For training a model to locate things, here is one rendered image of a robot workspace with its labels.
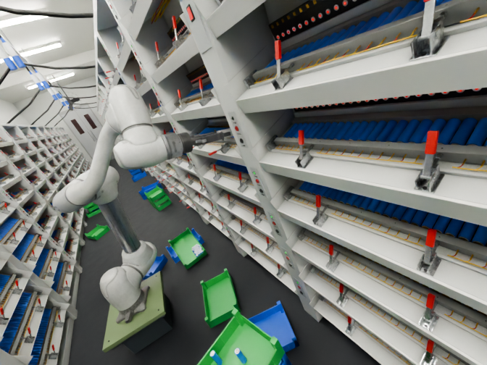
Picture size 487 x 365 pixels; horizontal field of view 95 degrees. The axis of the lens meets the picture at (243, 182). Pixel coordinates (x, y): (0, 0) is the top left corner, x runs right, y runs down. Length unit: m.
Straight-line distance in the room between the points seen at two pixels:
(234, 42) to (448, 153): 0.54
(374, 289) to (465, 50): 0.62
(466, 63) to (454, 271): 0.38
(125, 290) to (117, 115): 1.02
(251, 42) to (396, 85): 0.45
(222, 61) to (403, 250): 0.64
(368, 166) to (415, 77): 0.20
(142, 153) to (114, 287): 0.93
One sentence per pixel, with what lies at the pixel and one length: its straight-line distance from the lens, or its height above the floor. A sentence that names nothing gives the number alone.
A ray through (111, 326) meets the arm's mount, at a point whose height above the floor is 0.23.
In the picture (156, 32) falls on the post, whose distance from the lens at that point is 1.40.
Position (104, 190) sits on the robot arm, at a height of 0.94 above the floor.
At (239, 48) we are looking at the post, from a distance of 0.72.
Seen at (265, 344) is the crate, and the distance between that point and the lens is 0.93.
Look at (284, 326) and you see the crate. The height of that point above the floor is 0.00.
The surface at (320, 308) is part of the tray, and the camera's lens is 1.26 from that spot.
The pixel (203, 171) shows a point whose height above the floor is 0.76.
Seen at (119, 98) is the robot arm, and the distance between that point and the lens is 0.87.
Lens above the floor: 1.21
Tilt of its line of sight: 25 degrees down
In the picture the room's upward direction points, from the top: 23 degrees counter-clockwise
